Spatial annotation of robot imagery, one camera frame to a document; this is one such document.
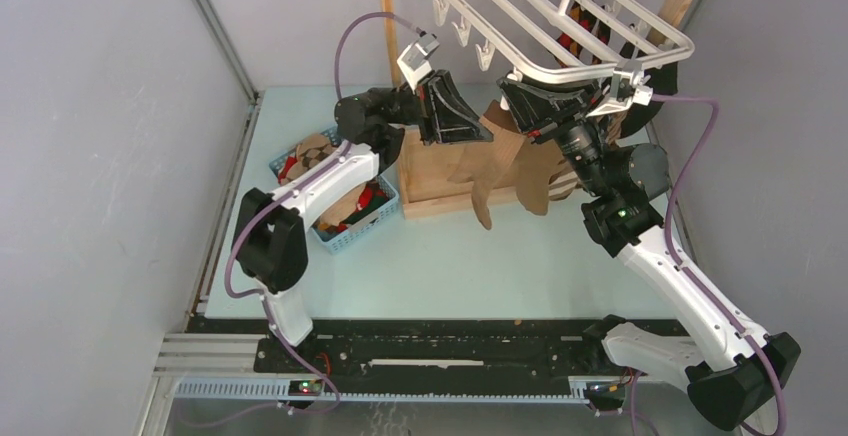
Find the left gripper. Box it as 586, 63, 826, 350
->
369, 71, 494, 148

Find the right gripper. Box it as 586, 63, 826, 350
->
497, 73, 611, 198

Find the plain brown sock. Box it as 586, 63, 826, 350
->
448, 100, 526, 230

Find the white plastic clip hanger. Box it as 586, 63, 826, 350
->
433, 0, 695, 84

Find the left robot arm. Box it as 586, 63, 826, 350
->
225, 70, 493, 373

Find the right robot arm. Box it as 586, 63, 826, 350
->
498, 74, 801, 434

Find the red yellow argyle sock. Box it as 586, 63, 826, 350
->
556, 2, 611, 60

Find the black sock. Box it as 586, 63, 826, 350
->
619, 42, 681, 139

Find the blue plastic basket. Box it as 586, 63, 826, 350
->
268, 127, 399, 254

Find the brown argyle sock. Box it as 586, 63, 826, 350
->
277, 133, 339, 185

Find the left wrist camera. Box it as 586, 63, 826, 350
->
396, 33, 439, 91

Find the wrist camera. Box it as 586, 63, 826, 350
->
396, 33, 439, 91
587, 59, 654, 117

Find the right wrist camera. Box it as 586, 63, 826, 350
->
587, 59, 654, 117

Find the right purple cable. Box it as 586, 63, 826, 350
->
629, 93, 790, 436

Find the purple cable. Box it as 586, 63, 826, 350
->
223, 11, 425, 418
629, 93, 790, 436

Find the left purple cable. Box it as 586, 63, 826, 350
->
223, 11, 425, 418

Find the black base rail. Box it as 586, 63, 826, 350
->
253, 319, 634, 396

